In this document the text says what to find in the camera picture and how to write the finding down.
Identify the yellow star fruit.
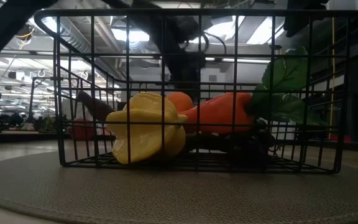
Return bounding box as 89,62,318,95
105,91,188,165

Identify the silver ceiling duct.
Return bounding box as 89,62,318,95
59,17,124,78

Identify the black grape bunch with leaves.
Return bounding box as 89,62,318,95
227,46,329,170

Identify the orange pepper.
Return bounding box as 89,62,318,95
178,91,255,135

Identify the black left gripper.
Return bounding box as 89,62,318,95
163,17,206,93

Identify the hanging yellow cable coil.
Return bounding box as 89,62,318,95
13,24,37,50

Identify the round grey table mat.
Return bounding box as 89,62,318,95
0,149,358,224

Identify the orange tangerine cluster with leaves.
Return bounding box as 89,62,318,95
165,91,195,113

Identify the small red object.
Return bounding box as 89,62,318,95
329,134,352,143

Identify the dark purple eggplant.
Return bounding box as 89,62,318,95
75,90,117,123

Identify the black wire basket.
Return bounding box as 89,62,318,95
33,8,358,175

